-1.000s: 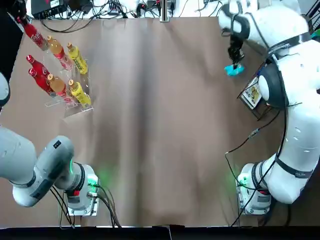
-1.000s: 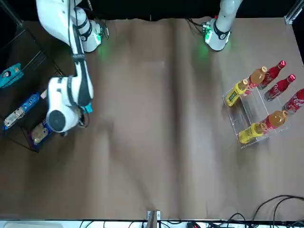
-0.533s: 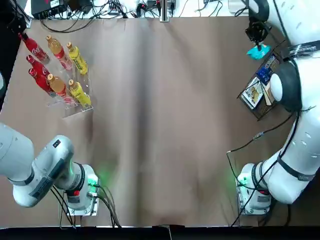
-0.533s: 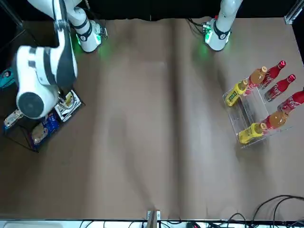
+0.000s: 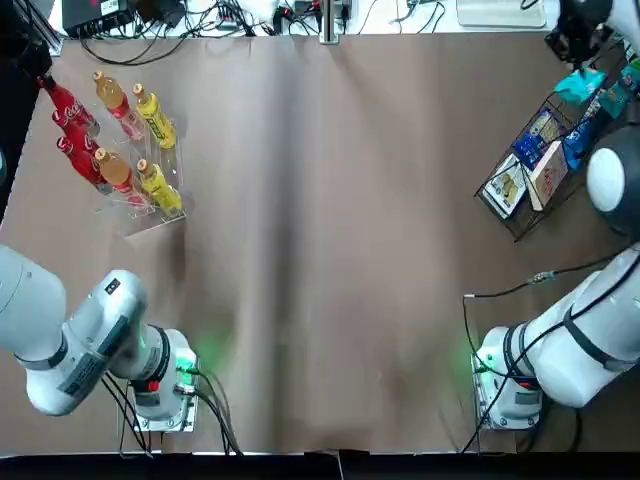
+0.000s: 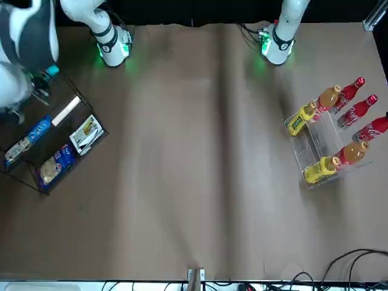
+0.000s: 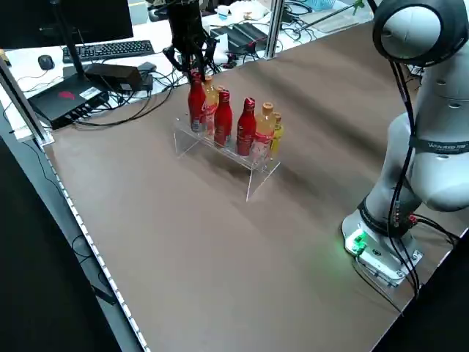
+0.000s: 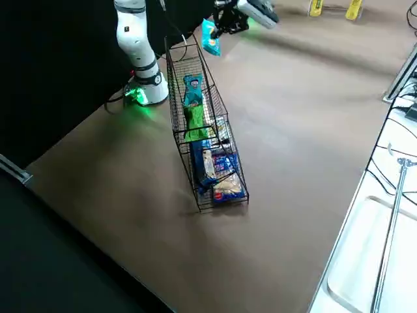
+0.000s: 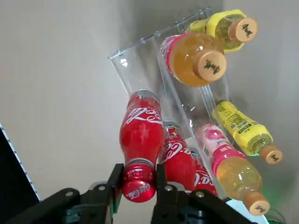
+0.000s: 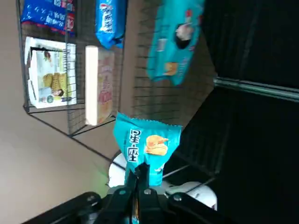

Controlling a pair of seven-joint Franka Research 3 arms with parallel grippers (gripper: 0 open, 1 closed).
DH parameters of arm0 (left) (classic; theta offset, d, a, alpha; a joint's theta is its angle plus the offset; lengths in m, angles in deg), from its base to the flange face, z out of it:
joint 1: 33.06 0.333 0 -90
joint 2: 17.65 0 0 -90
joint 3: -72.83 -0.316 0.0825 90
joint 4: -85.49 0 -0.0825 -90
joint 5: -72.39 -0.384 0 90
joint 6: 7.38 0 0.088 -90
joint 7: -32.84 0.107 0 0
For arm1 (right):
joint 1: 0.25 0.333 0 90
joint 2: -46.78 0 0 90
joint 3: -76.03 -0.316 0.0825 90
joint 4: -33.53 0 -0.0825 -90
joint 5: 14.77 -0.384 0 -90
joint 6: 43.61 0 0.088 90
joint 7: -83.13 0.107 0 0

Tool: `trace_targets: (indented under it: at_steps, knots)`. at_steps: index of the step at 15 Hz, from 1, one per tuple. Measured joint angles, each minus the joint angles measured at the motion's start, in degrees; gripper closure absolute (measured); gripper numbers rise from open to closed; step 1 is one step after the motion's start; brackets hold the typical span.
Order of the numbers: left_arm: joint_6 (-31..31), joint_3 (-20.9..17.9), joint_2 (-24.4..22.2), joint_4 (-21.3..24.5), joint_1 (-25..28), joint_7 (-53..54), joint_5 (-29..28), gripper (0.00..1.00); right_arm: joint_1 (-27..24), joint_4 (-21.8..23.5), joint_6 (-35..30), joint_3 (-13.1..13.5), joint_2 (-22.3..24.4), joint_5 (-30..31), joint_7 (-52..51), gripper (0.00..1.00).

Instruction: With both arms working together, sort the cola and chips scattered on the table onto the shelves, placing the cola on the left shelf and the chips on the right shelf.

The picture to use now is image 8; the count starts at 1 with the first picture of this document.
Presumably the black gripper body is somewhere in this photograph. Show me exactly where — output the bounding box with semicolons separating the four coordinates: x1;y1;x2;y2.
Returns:
226;0;251;35

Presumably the teal chips packet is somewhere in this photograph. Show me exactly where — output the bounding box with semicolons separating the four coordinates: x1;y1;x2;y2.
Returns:
201;18;223;57
182;74;205;108

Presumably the green chips packet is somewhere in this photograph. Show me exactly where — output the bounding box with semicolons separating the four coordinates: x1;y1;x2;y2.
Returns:
182;104;209;143

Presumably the yellow label tea bottle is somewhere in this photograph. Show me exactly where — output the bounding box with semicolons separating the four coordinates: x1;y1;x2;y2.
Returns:
308;0;324;18
345;0;364;22

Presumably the blue and white cracker packet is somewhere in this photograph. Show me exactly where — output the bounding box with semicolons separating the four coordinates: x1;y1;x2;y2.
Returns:
214;116;231;143

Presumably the blue white patterned snack packet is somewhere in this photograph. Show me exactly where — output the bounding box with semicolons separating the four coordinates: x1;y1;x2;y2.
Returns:
211;152;239;179

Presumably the long dark blue snack packet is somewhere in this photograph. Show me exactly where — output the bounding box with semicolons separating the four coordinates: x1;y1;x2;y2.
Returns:
190;139;218;195

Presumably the blue biscuit packet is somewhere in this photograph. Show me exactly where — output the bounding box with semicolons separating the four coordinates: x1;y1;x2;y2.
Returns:
211;178;246;205

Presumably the white side table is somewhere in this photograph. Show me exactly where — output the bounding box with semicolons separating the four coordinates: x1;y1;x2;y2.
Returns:
308;81;417;313

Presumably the silver metal stand rod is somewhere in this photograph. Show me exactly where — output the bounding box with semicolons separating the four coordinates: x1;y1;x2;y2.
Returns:
370;157;412;313

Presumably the white plastic tray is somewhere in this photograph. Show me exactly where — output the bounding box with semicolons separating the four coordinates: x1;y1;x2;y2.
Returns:
326;194;417;313

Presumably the black cable with silver tip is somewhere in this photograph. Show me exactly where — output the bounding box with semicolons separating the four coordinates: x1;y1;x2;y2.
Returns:
158;0;189;44

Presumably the black wire basket shelf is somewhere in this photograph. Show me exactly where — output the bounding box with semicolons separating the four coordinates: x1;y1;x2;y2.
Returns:
164;32;251;215

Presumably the black base cable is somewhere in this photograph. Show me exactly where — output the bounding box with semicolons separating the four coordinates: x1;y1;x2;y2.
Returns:
103;70;136;115

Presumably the silver aluminium post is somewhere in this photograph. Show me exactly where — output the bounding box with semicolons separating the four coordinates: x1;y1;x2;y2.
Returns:
382;44;417;104

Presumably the silver aluminium corner rail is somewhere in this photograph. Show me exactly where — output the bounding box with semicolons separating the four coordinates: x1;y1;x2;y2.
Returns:
0;153;34;186

